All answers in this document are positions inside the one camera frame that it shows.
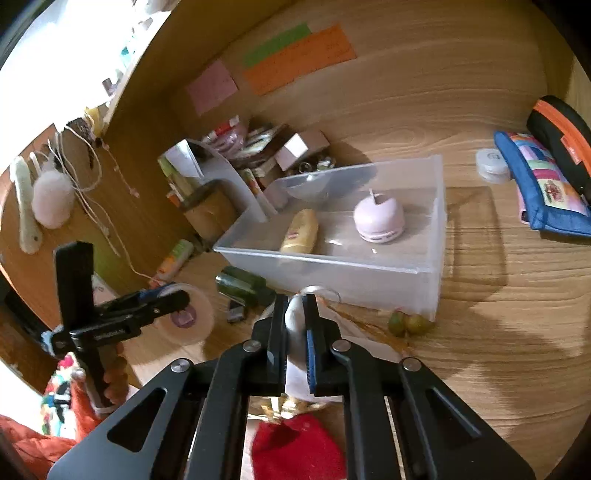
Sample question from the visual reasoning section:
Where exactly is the pile of small packets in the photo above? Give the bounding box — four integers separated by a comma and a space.
202, 115, 288, 186

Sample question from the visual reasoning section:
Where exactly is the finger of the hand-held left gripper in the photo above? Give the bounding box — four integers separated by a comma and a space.
117, 287, 163, 309
124, 292, 191, 325

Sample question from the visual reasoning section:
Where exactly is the wooden cup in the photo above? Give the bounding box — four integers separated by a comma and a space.
180, 180, 242, 241

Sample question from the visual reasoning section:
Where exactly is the red orange clothing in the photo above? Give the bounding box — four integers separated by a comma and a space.
0, 369, 101, 480

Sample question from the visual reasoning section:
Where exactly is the small pink box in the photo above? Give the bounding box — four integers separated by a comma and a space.
275, 128, 331, 172

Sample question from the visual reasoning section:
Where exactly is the white tissue paper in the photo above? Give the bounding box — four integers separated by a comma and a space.
283, 294, 400, 401

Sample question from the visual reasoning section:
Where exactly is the yellow lotion bottle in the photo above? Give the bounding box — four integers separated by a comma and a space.
279, 209, 320, 254

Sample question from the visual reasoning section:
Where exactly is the pink paper note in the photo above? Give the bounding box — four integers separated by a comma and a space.
187, 60, 239, 116

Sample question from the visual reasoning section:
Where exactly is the white tape roll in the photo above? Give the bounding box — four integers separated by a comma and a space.
154, 282, 216, 347

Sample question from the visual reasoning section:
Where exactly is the clear plastic storage box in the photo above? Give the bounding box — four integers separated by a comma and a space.
213, 154, 447, 322

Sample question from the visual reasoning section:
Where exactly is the dark green bottle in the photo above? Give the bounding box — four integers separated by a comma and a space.
215, 266, 278, 308

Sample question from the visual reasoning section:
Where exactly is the white round container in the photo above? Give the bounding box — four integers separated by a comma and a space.
476, 148, 511, 184

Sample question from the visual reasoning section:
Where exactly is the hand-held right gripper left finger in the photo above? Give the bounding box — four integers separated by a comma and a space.
46, 293, 290, 480

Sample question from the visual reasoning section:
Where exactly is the green paper note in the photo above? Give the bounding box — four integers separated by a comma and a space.
242, 21, 313, 69

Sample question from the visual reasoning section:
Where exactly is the white fluffy plush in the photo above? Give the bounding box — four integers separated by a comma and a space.
9, 154, 77, 254

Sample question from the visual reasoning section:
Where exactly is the orange paper note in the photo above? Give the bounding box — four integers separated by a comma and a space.
243, 24, 358, 97

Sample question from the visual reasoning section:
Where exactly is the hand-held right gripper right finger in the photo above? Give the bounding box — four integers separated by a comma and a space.
302, 294, 536, 480

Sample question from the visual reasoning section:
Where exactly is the person's left hand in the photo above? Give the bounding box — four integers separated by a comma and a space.
102, 353, 130, 408

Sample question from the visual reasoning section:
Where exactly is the blue patchwork pouch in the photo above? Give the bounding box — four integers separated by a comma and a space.
493, 130, 591, 239

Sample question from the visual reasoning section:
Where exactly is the orange green tube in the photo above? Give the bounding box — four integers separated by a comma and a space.
154, 239, 195, 283

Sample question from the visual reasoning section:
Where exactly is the black orange zip case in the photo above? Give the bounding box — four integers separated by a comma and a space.
526, 95, 591, 195

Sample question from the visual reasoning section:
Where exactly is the white cord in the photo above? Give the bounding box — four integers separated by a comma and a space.
45, 124, 154, 278

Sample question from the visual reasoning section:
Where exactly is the cluster of metal clips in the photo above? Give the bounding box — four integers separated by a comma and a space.
298, 156, 336, 175

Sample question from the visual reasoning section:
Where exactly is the red drawstring pouch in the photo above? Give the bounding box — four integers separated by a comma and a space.
252, 397, 348, 480

